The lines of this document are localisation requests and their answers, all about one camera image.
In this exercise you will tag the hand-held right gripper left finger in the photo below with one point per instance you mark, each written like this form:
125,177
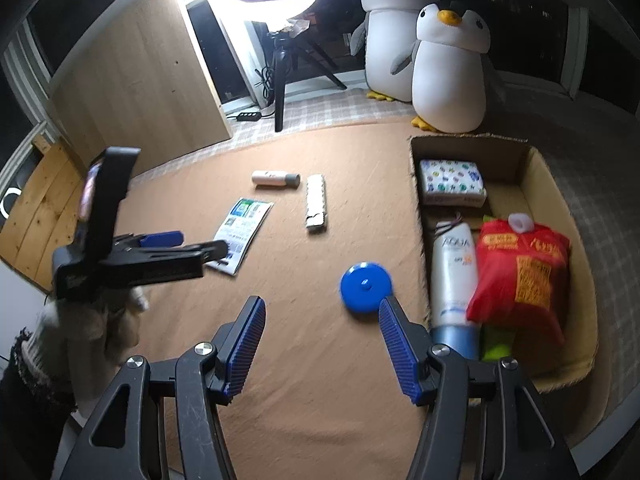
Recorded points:
245,345

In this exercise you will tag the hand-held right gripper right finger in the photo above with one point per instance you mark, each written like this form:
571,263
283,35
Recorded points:
397,350

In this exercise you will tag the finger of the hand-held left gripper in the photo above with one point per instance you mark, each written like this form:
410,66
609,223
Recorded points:
165,265
162,238

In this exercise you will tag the blue round tape measure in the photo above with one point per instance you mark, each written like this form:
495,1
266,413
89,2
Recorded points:
362,287

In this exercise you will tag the white packet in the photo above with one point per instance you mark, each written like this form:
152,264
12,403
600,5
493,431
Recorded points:
240,225

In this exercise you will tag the green tube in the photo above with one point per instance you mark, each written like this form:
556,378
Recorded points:
495,345

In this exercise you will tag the red cloth bag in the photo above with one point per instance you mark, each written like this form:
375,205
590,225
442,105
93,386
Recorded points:
520,280

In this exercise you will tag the colourful print tissue pack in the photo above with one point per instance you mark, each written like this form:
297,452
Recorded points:
450,180

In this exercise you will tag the cardboard box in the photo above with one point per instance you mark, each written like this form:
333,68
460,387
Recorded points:
542,177

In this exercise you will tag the person's left forearm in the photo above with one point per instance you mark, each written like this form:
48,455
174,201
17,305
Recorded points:
25,410

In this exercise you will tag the person's left hand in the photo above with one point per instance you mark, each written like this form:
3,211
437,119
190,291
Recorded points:
100,325

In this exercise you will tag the wooden plank panel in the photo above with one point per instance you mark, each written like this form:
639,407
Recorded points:
40,210

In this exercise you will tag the white tube with blue cap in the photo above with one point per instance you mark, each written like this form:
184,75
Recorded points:
452,280

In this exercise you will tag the white bottle with grey cap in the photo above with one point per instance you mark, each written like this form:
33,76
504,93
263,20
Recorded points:
272,178

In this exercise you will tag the light wooden cabinet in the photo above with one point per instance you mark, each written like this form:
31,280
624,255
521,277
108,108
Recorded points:
140,75

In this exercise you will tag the black power strip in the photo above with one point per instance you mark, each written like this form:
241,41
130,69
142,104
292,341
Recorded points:
247,116

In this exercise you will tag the white rectangular pack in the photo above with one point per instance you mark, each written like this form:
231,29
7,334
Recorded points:
316,200

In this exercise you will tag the white plastic cap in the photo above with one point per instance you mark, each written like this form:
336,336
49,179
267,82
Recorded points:
520,222

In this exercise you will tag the black tripod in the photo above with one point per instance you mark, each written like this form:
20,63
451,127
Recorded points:
280,90

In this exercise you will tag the dark tall panel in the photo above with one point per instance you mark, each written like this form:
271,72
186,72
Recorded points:
215,45

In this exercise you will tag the white penguin plush toy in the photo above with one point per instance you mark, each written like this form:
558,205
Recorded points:
390,25
450,75

